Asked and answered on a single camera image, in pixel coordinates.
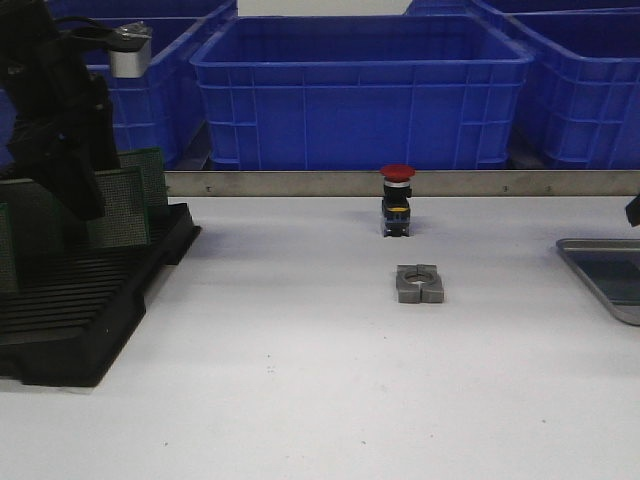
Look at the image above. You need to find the blue plastic crate centre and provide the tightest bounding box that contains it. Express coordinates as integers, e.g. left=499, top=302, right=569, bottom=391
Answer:
left=191, top=15, right=531, bottom=171

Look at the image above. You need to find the blue plastic crate left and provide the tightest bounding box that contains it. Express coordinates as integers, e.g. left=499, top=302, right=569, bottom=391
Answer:
left=0, top=17, right=221, bottom=171

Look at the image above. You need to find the steel table edge rail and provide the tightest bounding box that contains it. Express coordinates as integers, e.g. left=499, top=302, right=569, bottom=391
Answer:
left=162, top=169, right=640, bottom=199

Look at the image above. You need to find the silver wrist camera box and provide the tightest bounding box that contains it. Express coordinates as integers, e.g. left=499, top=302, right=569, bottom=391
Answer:
left=109, top=21, right=153, bottom=79

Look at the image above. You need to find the black slotted board rack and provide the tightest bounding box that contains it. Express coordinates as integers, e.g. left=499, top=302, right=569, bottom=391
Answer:
left=1, top=203, right=201, bottom=387

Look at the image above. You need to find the blue crate behind right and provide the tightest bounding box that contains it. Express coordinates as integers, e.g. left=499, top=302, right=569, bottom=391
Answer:
left=405, top=0, right=639, bottom=16

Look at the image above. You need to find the blue plastic crate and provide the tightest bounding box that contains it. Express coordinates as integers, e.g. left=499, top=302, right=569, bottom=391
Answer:
left=0, top=17, right=221, bottom=171
left=504, top=12, right=639, bottom=170
left=191, top=15, right=531, bottom=171

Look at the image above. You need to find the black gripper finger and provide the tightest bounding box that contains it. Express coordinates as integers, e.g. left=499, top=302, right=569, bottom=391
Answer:
left=625, top=194, right=640, bottom=227

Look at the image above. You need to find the blue crate behind left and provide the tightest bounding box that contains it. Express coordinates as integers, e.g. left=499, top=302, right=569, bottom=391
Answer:
left=45, top=0, right=237, bottom=18

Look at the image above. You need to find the red emergency stop button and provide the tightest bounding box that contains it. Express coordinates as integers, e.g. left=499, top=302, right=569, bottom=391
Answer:
left=380, top=164, right=416, bottom=237

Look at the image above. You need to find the green perforated circuit board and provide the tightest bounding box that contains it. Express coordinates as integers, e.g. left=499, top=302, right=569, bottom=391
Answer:
left=118, top=147, right=169, bottom=219
left=86, top=167, right=150, bottom=249
left=567, top=250, right=639, bottom=306
left=0, top=203, right=19, bottom=295
left=1, top=179, right=64, bottom=258

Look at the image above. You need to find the silver metal tray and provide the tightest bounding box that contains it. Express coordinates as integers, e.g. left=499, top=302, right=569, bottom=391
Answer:
left=556, top=238, right=639, bottom=326

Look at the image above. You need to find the blue plastic crate right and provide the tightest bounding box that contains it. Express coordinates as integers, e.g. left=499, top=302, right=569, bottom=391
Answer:
left=504, top=12, right=639, bottom=170

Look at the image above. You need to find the grey metal pipe clamp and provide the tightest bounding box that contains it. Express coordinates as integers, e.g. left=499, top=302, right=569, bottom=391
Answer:
left=396, top=264, right=445, bottom=304

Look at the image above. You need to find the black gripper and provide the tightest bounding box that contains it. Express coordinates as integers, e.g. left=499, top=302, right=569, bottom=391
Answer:
left=1, top=1, right=120, bottom=221

